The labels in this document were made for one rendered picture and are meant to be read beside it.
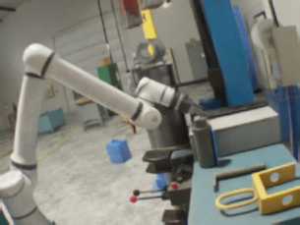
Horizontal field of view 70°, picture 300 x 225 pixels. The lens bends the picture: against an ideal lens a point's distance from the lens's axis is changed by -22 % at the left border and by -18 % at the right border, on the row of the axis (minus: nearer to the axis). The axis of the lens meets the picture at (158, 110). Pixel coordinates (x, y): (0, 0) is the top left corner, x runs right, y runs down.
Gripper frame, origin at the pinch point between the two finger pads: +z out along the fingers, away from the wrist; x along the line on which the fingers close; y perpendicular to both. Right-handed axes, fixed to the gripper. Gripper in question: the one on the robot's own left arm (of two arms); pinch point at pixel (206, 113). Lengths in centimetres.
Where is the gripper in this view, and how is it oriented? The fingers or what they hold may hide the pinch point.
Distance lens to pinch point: 124.2
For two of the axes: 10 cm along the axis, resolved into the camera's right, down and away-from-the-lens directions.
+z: 9.2, 4.0, -0.5
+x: 1.5, -2.3, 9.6
